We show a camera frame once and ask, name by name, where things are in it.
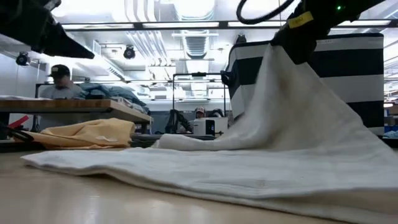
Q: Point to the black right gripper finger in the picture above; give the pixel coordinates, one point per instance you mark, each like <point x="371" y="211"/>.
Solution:
<point x="298" y="43"/>

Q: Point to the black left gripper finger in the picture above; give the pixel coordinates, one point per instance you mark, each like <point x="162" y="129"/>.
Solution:
<point x="56" y="40"/>

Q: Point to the white towel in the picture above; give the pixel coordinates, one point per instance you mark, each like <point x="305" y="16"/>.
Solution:
<point x="280" y="124"/>

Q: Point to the orange towel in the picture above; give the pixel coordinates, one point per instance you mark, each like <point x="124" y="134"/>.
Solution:
<point x="87" y="132"/>

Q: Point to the black round lamp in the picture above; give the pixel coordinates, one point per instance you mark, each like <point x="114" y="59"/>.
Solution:
<point x="22" y="59"/>
<point x="129" y="52"/>

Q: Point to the person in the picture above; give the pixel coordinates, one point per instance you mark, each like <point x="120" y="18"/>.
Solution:
<point x="62" y="90"/>
<point x="200" y="112"/>

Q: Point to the navy white striped fabric bin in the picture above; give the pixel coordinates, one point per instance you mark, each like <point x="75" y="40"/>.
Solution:
<point x="351" y="62"/>

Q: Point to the teal bundle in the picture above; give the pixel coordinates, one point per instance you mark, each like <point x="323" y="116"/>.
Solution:
<point x="118" y="91"/>

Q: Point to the red bar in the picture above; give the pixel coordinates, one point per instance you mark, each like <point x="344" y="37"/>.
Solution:
<point x="18" y="122"/>

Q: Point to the blue storage bin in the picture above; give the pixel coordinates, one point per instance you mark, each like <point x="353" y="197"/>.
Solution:
<point x="390" y="128"/>

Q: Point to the black thin metal stand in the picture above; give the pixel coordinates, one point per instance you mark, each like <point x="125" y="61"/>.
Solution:
<point x="173" y="93"/>

